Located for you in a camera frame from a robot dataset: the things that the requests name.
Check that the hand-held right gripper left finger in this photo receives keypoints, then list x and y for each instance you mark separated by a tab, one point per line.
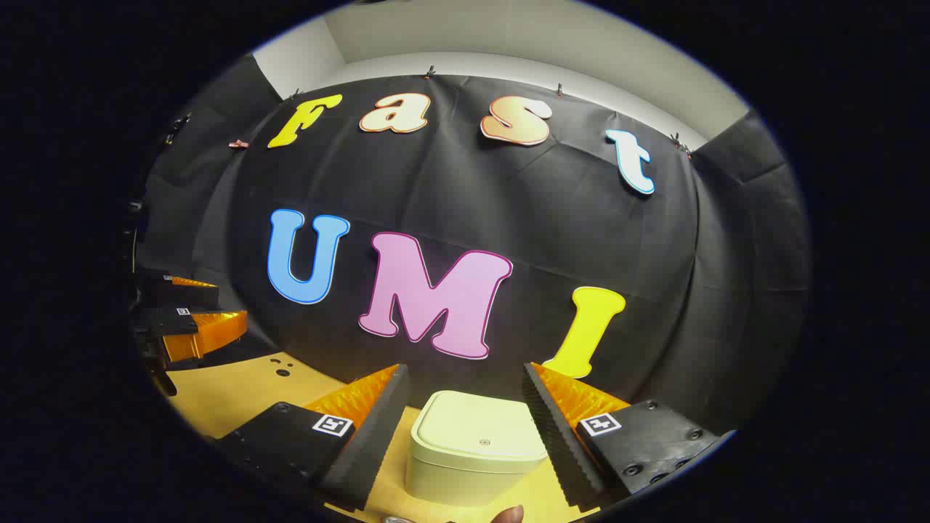
378	436

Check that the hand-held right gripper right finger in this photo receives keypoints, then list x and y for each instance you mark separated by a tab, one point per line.
556	443

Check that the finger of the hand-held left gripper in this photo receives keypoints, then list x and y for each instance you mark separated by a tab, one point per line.
182	294
211	330

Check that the pale green desktop garbage bin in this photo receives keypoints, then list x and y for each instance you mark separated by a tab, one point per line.
472	443

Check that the wooden desktop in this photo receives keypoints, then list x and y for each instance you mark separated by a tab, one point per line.
232	396

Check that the black backdrop cloth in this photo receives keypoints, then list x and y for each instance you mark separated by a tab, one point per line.
552	232

